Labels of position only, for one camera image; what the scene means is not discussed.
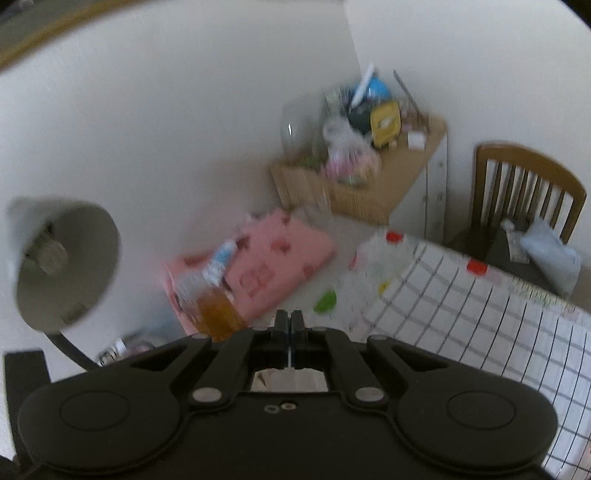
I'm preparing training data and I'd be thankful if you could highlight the amber drink bottle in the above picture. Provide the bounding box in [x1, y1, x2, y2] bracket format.
[174, 271, 247, 342]

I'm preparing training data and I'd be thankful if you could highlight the yellow toy box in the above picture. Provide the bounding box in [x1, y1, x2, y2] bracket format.
[370, 100, 402, 149]

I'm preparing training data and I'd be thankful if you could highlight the glass bowl vase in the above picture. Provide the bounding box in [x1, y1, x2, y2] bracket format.
[280, 90, 328, 161]

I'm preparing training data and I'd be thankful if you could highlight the dotted white under-cloth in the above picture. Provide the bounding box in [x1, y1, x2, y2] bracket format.
[303, 229, 421, 341]

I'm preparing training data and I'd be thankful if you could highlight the plastic bag of candy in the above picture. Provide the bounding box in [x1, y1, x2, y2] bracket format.
[322, 116, 382, 186]

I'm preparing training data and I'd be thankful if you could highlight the brown wooden chair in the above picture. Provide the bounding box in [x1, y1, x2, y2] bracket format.
[448, 142, 587, 285]

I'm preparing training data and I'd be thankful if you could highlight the red gold metal tin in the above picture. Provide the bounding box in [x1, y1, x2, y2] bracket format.
[250, 368, 329, 393]

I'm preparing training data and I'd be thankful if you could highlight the grey desk lamp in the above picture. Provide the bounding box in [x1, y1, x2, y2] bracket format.
[6, 196, 120, 371]

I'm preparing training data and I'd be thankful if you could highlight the white black grid tablecloth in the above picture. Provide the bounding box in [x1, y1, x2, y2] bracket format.
[349, 240, 590, 479]

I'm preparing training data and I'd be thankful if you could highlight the wooden side cabinet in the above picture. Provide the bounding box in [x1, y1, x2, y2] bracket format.
[270, 116, 448, 243]

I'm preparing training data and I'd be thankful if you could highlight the pink folded cloth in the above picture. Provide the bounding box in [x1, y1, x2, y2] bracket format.
[164, 209, 337, 335]

